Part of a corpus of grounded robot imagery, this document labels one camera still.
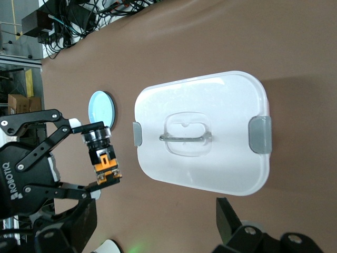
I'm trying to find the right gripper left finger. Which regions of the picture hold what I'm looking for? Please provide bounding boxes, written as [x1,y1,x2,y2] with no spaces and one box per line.
[33,197,98,253]

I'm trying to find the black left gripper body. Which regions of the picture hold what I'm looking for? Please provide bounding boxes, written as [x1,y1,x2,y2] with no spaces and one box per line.
[0,143,62,220]

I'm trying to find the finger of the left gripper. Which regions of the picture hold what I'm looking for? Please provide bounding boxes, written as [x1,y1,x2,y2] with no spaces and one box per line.
[23,177,122,201]
[0,109,111,172]

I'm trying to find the grey box lid handle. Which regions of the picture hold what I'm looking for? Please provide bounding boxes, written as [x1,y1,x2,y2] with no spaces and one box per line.
[158,131,213,142]

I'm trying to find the tangled black cables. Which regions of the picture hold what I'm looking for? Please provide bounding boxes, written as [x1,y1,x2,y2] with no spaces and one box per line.
[39,0,165,60]

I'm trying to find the brown cardboard box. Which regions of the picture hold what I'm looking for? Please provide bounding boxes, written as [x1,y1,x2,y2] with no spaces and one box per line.
[7,93,43,115]

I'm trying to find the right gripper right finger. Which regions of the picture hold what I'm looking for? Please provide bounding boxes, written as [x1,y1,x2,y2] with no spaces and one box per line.
[212,197,326,253]

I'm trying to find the orange black push-button switch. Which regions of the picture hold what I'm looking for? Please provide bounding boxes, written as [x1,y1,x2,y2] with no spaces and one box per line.
[80,125,124,186]

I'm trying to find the aluminium frame rail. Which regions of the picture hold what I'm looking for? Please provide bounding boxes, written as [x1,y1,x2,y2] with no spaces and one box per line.
[0,54,43,71]

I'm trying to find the black electronics box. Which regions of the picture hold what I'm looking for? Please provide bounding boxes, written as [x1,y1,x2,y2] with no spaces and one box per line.
[21,10,57,44]

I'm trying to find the grey box latch clip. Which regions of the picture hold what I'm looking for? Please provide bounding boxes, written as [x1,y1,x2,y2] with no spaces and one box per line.
[248,115,272,154]
[132,121,144,147]

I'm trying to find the light blue round plate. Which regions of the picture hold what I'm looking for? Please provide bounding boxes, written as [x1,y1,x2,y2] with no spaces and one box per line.
[87,90,117,131]

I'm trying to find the white lidded storage box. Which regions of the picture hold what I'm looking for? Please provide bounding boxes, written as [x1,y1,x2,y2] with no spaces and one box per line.
[133,70,272,197]

